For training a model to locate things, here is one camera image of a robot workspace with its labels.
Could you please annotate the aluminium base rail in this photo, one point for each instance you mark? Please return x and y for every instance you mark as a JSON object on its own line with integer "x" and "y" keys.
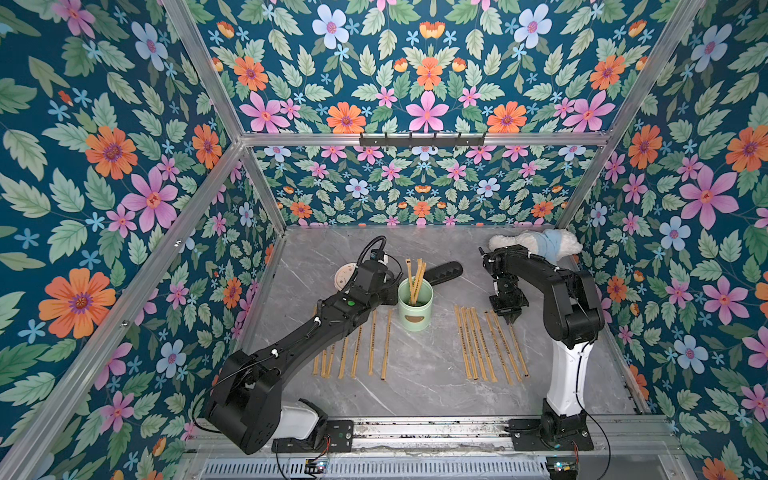
{"x": 471, "y": 447}

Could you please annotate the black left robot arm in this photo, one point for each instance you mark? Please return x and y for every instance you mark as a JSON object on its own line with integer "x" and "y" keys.
{"x": 246, "y": 404}

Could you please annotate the tan paper straw fifteenth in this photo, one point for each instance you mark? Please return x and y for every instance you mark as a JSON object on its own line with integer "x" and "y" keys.
{"x": 519, "y": 352}

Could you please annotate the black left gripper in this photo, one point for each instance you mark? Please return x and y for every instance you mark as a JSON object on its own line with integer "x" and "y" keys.
{"x": 391, "y": 290}

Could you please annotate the bundle of paper straws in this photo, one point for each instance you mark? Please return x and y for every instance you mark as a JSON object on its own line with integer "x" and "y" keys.
{"x": 415, "y": 270}

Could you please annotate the light green metal cup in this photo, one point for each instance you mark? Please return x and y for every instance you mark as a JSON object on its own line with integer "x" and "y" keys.
{"x": 415, "y": 317}

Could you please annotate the tan paper straw eleventh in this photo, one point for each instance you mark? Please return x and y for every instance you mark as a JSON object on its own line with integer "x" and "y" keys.
{"x": 480, "y": 360}

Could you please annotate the tan paper straw thirteenth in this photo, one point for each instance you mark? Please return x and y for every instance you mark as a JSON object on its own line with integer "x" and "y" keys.
{"x": 496, "y": 342}

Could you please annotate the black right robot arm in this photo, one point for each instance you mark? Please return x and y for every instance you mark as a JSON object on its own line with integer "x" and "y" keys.
{"x": 517, "y": 261}

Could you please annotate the tan paper straw fourteenth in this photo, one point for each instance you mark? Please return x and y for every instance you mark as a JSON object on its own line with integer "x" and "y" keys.
{"x": 507, "y": 347}

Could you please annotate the round beige kitchen timer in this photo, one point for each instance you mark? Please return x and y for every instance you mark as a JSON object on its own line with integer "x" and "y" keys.
{"x": 344, "y": 276}

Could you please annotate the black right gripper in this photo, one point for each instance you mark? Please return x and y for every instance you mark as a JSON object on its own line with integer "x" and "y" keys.
{"x": 509, "y": 291}

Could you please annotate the black wall hook rail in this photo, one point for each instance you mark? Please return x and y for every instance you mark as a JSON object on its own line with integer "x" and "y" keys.
{"x": 408, "y": 140}

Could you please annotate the white plush toy blue shirt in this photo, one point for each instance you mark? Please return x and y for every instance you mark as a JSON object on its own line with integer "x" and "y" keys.
{"x": 552, "y": 244}

